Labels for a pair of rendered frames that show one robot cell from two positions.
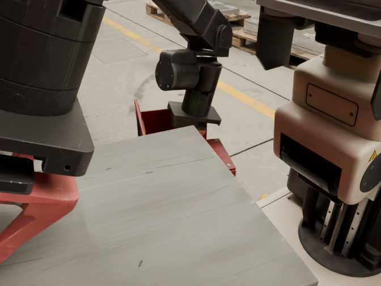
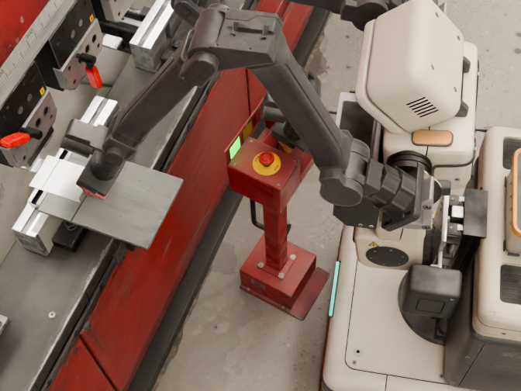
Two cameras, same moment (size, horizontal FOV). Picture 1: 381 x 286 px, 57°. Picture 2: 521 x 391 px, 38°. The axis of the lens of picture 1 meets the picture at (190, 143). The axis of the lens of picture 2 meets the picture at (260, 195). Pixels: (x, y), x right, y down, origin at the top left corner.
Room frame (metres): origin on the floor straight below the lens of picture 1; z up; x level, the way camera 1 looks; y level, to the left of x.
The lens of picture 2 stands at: (-0.21, -0.78, 2.41)
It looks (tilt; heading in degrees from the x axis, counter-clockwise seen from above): 59 degrees down; 47
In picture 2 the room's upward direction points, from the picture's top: 4 degrees counter-clockwise
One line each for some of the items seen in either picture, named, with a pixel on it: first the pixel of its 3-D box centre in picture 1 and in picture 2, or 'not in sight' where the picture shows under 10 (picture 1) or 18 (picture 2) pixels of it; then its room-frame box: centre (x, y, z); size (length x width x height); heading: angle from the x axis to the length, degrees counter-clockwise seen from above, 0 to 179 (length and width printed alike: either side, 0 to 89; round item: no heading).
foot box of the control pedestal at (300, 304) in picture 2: not in sight; (284, 273); (0.59, -0.01, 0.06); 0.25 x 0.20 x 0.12; 103
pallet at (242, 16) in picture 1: (195, 13); not in sight; (4.57, -0.06, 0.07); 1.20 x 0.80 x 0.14; 31
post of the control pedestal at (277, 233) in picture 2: not in sight; (275, 222); (0.58, 0.02, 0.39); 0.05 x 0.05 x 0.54; 13
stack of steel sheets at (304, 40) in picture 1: (304, 32); not in sight; (3.33, -1.07, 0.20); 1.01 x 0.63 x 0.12; 37
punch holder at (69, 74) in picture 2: not in sight; (61, 37); (0.26, 0.29, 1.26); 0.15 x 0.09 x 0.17; 22
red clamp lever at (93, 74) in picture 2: not in sight; (89, 70); (0.26, 0.22, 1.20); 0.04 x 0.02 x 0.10; 112
